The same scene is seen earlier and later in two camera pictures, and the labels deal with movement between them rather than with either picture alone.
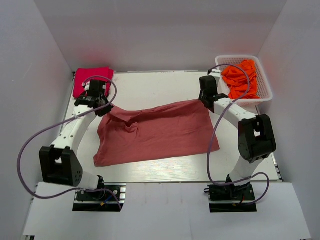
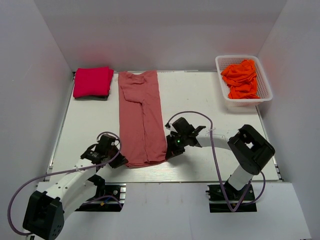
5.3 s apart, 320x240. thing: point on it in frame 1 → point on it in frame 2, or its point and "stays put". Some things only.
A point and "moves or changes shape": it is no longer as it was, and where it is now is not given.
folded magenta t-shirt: x=82 y=75 stays put
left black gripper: x=107 y=110 → x=120 y=161
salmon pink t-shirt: x=127 y=134 moves or changes shape
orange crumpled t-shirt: x=241 y=80 stays put
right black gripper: x=201 y=96 → x=172 y=151
